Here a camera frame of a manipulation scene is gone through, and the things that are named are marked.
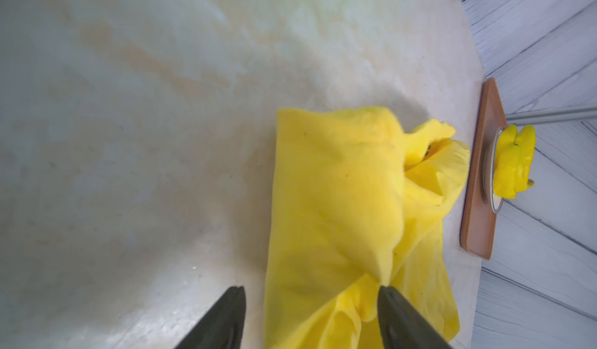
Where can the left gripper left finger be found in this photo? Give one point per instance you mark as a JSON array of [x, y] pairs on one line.
[[222, 326]]

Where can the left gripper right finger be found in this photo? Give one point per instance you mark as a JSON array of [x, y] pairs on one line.
[[401, 326]]

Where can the yellow shorts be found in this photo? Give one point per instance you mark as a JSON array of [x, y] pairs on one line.
[[358, 204]]

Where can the brown wooden tray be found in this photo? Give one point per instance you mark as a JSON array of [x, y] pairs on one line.
[[479, 222]]

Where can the yellow banana bunch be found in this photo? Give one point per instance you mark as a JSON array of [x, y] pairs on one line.
[[513, 160]]

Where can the right aluminium frame post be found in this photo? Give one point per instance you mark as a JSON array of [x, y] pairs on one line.
[[559, 115]]

